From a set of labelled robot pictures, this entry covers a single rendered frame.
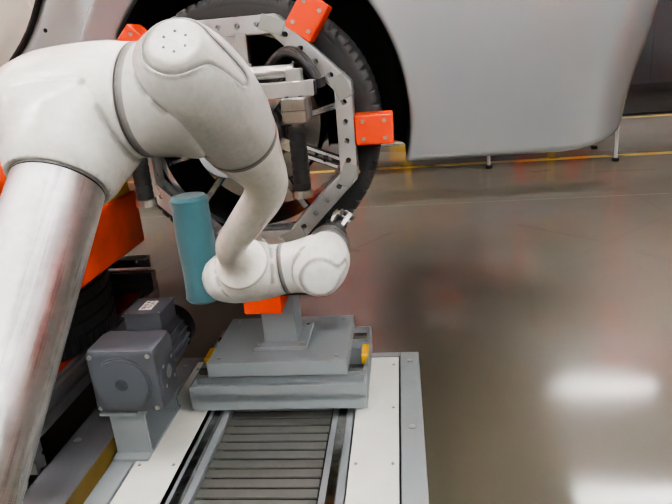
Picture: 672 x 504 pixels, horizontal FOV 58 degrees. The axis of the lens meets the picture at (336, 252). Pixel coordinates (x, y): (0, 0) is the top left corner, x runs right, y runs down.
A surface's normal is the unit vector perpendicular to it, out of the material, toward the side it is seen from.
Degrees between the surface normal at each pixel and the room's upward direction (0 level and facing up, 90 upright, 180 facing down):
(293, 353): 0
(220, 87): 100
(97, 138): 87
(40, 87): 52
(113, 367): 90
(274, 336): 90
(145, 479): 0
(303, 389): 90
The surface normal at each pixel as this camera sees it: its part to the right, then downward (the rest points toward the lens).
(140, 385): -0.10, 0.32
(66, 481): -0.08, -0.94
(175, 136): 0.06, 0.87
